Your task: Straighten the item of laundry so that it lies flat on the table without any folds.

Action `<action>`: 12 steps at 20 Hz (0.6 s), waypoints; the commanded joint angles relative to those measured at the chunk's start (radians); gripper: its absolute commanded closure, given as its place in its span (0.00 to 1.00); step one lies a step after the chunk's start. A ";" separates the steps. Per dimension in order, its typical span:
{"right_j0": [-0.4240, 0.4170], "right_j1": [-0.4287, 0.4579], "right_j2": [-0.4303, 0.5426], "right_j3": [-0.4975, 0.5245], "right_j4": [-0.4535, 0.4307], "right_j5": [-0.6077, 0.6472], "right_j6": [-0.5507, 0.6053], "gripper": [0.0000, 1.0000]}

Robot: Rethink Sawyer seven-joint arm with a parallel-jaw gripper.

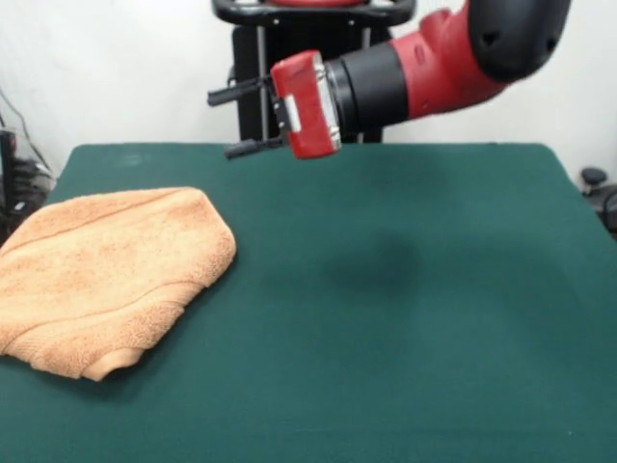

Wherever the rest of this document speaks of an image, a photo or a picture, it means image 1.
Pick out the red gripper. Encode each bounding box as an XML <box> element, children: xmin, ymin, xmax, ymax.
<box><xmin>206</xmin><ymin>49</ymin><xmax>342</xmax><ymax>161</ymax></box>

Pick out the peach terry towel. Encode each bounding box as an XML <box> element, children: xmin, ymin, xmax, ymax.
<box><xmin>0</xmin><ymin>186</ymin><xmax>238</xmax><ymax>383</ymax></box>

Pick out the dark green table cloth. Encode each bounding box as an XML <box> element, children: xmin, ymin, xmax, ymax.
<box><xmin>0</xmin><ymin>142</ymin><xmax>617</xmax><ymax>463</ymax></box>

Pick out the black box with red mark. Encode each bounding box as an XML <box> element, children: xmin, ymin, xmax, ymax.
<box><xmin>0</xmin><ymin>128</ymin><xmax>19</xmax><ymax>213</ymax></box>

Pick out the black bag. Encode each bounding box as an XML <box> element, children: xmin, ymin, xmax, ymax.
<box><xmin>0</xmin><ymin>196</ymin><xmax>38</xmax><ymax>247</ymax></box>

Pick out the black office chair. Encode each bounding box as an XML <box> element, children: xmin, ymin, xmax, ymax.
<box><xmin>579</xmin><ymin>166</ymin><xmax>617</xmax><ymax>242</ymax></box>

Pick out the black robot pedestal with handle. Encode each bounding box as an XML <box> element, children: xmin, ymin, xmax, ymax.
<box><xmin>210</xmin><ymin>0</ymin><xmax>416</xmax><ymax>145</ymax></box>

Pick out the black cable bundle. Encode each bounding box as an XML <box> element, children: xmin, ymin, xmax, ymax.
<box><xmin>12</xmin><ymin>157</ymin><xmax>55</xmax><ymax>195</ymax></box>

